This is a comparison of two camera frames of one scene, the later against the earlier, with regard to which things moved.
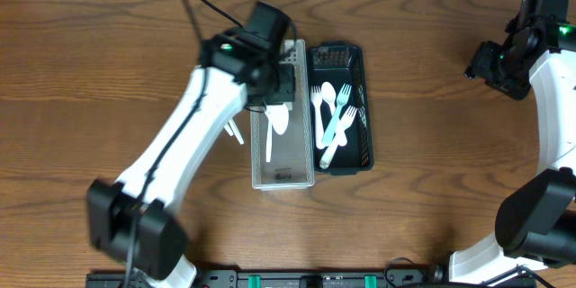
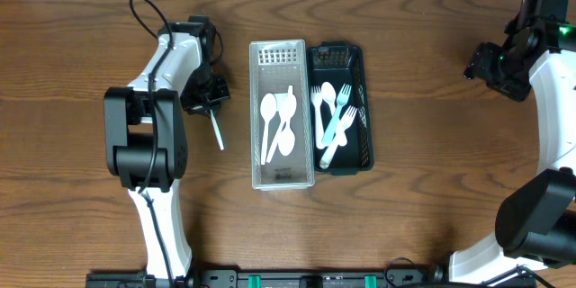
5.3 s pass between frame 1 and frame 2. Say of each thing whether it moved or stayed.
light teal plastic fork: stayed
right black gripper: stayed
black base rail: stayed
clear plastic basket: stayed
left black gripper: moved
